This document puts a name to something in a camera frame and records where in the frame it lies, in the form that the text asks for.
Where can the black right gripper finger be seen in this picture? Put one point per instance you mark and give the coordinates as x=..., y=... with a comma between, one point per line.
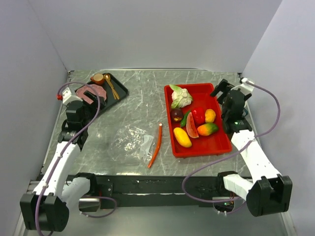
x=225, y=85
x=216, y=90

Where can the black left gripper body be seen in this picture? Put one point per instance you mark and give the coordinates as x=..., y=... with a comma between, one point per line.
x=90, y=111

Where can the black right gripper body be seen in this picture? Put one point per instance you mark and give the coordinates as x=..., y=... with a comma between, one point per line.
x=223, y=110

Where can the toy cauliflower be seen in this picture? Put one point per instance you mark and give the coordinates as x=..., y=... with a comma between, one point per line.
x=180, y=97

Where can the toy watermelon slice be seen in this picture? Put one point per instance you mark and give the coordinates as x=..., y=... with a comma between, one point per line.
x=190, y=126

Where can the clear zip top bag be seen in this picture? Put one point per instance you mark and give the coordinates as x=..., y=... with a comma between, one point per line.
x=133, y=145

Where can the yellow toy mango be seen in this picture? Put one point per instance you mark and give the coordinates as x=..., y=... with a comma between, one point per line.
x=182, y=137

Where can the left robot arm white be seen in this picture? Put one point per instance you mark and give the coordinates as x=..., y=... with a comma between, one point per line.
x=47, y=207

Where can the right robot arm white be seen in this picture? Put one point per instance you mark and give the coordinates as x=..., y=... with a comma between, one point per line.
x=268, y=191

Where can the pink dotted plate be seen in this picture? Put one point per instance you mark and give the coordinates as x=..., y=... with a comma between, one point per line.
x=100, y=91

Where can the brown ceramic cup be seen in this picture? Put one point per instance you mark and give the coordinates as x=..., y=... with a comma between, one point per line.
x=98, y=79

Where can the gold knife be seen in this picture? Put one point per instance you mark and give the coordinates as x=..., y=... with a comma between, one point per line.
x=116, y=96

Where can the small orange toy fruit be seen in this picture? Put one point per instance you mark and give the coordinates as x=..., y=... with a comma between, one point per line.
x=210, y=116

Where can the gold spoon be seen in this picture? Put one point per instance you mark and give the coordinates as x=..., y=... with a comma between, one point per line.
x=106, y=76

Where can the black serving tray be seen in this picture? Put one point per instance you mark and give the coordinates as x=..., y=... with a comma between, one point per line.
x=110, y=101

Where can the red toy bell pepper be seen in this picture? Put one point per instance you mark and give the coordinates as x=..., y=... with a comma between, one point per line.
x=198, y=114

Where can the orange green toy mango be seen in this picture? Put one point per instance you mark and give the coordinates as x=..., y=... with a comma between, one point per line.
x=207, y=129

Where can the red plastic bin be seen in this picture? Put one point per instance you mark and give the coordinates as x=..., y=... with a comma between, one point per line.
x=215, y=144

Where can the green toy chili pepper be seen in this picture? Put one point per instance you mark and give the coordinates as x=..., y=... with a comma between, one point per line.
x=184, y=120

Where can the dark purple toy onion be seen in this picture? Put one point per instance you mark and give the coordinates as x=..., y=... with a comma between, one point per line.
x=176, y=115

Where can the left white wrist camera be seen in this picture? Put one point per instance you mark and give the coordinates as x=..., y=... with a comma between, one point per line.
x=67, y=96

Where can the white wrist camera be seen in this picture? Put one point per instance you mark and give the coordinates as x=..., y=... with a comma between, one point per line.
x=244, y=87
x=67, y=96

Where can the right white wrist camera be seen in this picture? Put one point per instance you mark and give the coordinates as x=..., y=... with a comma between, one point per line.
x=244, y=87

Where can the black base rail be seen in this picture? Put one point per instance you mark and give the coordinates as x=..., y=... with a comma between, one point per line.
x=158, y=191

